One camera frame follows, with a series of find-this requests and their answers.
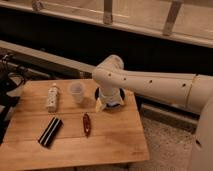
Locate white plastic bottle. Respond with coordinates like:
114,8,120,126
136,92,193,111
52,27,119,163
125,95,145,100
46,83,59,112

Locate black cables and equipment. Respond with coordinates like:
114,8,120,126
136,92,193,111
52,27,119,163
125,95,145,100
0,51,28,144

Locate black box with white stripes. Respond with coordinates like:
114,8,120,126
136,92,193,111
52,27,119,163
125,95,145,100
38,117,62,148

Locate black bowl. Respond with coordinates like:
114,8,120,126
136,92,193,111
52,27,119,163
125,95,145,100
95,88,125,108

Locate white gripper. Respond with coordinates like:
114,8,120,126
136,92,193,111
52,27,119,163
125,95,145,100
95,95,124,112

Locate clear plastic cup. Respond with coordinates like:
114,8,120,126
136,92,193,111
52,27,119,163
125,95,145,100
68,82,85,104

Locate dark red chili pepper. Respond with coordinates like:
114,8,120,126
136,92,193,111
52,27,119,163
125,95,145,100
83,113,91,137

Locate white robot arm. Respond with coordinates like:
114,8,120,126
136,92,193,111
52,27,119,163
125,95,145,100
92,55,213,171

